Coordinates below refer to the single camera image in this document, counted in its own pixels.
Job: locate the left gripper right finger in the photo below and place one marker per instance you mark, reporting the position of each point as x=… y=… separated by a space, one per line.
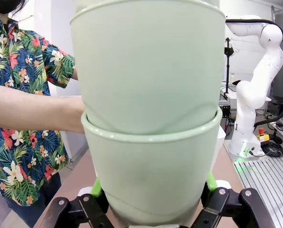
x=231 y=209

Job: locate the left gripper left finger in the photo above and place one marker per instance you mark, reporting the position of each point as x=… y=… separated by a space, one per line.
x=70 y=211

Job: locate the light green plastic cup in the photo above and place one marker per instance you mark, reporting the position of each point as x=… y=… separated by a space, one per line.
x=150 y=171
x=146 y=71
x=146 y=2

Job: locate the person's right forearm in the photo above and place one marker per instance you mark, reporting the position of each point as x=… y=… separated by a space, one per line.
x=32 y=107

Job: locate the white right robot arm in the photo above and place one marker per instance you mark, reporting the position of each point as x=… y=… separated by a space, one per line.
x=269 y=40

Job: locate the yellow red emergency stop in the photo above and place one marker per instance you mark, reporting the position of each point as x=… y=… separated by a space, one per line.
x=263 y=135

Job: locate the person in floral shirt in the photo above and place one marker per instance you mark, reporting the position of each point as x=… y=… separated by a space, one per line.
x=20 y=59

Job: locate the aluminium slotted base plate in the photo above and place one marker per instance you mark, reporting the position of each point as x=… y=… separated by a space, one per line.
x=269 y=190

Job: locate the black camera stand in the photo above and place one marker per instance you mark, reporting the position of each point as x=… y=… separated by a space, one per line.
x=227 y=69

